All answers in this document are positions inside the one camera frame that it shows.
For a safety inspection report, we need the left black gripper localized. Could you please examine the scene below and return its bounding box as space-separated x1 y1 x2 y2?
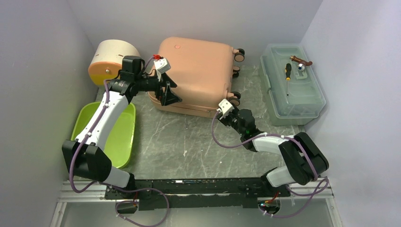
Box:
135 70 182 105

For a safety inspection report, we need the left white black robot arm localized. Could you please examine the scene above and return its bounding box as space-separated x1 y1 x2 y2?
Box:
62 54 182 199

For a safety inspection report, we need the green plastic tray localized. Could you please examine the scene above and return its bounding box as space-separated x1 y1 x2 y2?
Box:
70 102 136 169

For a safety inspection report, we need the brown handled metal tool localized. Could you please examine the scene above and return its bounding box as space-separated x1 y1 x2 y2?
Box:
290 55 313 71

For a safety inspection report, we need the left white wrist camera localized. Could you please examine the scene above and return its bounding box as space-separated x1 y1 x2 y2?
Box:
153 58 171 81

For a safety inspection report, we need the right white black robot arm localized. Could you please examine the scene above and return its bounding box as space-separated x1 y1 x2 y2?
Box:
217 108 329 196

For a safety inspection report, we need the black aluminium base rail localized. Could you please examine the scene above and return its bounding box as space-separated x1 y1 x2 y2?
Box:
58 177 333 213

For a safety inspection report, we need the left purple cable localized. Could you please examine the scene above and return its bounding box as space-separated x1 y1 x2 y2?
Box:
69 55 170 227

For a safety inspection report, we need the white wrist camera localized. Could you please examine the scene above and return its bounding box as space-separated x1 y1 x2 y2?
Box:
217 99 235 119
153 58 171 81

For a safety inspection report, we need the black yellow screwdriver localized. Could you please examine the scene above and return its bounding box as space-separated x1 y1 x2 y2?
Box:
285 63 292 96

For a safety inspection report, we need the clear plastic storage box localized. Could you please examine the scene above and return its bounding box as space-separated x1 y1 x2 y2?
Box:
259 44 326 126

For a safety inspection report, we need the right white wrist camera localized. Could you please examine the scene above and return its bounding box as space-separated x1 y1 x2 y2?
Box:
217 99 235 119

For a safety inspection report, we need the cream cylindrical drawer cabinet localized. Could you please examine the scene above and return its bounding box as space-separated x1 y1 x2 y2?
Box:
88 39 140 87

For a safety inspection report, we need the pink hard-shell suitcase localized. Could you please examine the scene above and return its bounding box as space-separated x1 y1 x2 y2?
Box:
148 37 245 118

